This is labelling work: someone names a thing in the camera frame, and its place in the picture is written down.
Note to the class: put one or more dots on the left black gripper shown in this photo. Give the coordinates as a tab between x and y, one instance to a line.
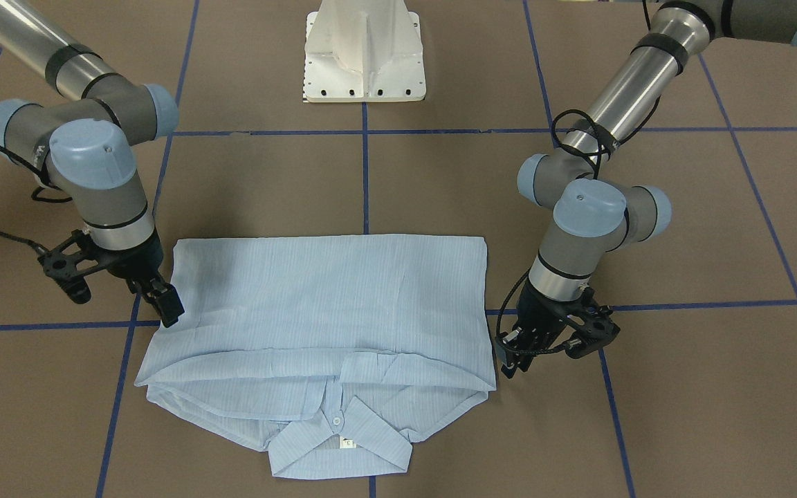
534	309

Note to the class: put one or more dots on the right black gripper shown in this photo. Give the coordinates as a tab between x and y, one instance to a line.
141	261

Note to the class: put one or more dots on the light blue button-up shirt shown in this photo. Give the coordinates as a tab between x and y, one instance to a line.
333	355

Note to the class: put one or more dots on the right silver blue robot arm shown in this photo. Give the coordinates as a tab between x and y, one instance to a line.
84	149

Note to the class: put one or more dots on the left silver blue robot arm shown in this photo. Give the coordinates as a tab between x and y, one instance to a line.
590	214

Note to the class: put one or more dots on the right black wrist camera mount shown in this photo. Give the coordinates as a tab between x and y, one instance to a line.
70	262

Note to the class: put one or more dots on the white camera mast base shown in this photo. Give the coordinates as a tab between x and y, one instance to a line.
363	52

